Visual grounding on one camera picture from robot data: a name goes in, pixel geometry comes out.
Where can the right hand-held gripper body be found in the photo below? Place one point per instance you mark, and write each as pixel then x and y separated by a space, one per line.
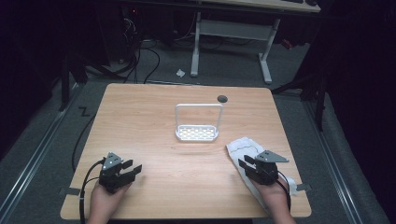
pixel 266 171

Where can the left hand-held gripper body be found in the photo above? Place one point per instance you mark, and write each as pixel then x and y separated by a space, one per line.
pixel 111 178

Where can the white cloth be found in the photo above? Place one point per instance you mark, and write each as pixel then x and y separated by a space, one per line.
pixel 241 148

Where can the person's left hand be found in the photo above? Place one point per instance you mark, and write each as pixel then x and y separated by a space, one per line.
pixel 104 200

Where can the grey tape strip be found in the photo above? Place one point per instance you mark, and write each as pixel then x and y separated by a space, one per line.
pixel 303 187
pixel 69 191

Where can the dark round table grommet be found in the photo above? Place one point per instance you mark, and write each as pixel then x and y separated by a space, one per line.
pixel 222 99

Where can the black metal stand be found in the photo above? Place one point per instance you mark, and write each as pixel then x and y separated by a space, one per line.
pixel 317 99
pixel 65 84

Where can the crumpled white paper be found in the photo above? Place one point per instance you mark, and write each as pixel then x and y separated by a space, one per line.
pixel 180 73

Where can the metal floor rail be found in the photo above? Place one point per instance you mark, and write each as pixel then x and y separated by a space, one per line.
pixel 34 155
pixel 333 161

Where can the white metal frame desk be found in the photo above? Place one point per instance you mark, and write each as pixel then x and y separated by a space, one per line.
pixel 233 29

